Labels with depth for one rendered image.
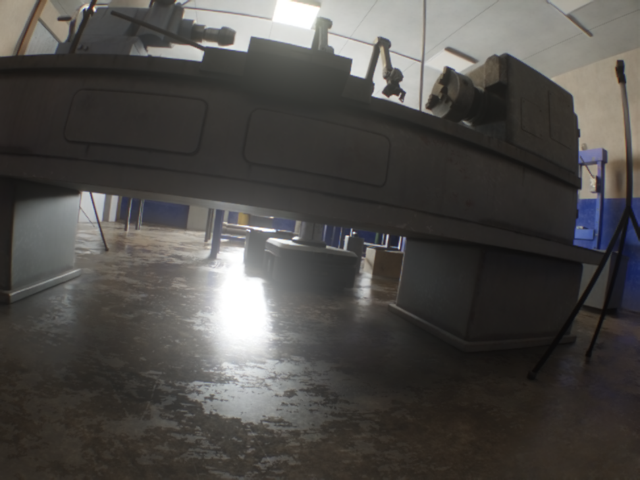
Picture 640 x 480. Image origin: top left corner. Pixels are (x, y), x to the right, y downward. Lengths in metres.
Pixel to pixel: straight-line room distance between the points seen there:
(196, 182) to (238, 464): 0.63
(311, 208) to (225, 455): 0.61
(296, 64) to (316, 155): 0.28
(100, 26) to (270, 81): 0.80
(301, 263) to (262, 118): 1.18
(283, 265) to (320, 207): 1.19
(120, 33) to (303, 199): 0.97
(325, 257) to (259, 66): 1.38
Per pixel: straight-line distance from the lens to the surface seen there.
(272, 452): 0.58
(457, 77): 1.62
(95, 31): 1.49
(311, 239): 2.32
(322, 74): 1.01
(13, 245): 1.27
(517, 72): 1.72
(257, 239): 3.10
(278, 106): 1.07
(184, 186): 0.86
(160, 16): 1.39
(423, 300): 1.57
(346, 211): 0.89
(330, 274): 2.11
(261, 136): 1.04
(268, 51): 0.98
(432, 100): 1.69
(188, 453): 0.56
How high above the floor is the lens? 0.36
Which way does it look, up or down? 1 degrees down
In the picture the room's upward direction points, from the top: 8 degrees clockwise
